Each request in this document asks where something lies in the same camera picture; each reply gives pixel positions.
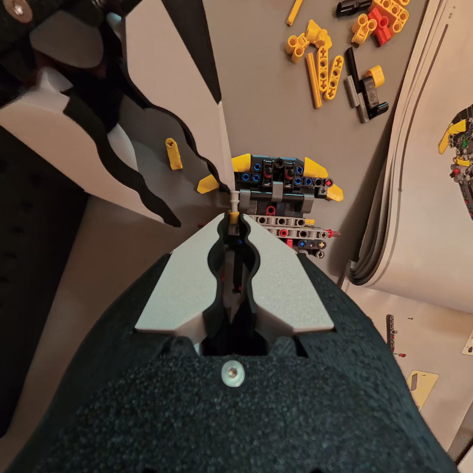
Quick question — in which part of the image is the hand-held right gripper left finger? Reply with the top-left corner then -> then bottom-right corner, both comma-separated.
135,213 -> 227,330

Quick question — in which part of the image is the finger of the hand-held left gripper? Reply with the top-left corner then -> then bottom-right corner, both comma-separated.
125,0 -> 235,193
0,69 -> 182,228

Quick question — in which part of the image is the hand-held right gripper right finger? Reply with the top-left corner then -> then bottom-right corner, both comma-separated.
239,215 -> 335,335

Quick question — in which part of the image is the lego car chassis model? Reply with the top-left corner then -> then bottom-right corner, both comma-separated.
196,152 -> 345,260

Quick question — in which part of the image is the pile of loose lego pieces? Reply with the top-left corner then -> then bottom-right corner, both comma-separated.
284,0 -> 411,125

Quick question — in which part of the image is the lego instruction booklet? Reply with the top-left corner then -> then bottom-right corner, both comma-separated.
339,0 -> 473,467

